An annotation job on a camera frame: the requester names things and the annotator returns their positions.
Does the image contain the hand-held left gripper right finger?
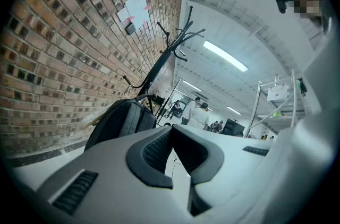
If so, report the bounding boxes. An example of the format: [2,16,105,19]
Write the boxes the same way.
[172,123,279,224]

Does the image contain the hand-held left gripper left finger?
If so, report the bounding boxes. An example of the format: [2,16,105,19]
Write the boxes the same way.
[36,125,192,224]

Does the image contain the black grey backpack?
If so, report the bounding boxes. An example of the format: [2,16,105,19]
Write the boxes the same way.
[83,94,158,153]

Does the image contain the black metal coat rack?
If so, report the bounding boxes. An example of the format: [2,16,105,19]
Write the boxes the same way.
[122,5,207,123]

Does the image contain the black box monitor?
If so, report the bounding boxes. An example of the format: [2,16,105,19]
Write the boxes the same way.
[222,118,245,136]

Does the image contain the pale wooden strips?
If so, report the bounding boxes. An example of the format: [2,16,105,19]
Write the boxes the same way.
[81,108,107,128]

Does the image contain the white sign with red marks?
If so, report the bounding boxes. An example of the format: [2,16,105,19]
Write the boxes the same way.
[267,84,289,101]

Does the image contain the person's grey hooded jacket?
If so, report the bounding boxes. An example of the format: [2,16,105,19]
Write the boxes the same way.
[302,29,340,144]

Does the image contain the small white paper sheet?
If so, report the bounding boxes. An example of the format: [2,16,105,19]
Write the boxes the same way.
[116,6,131,23]

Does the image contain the large white paper sheet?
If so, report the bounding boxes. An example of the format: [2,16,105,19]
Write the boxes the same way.
[124,0,152,30]

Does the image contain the white metal shelving frame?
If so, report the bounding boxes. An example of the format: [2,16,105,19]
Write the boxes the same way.
[244,68,311,139]

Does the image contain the black wall device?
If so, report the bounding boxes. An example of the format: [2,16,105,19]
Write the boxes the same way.
[125,22,136,36]

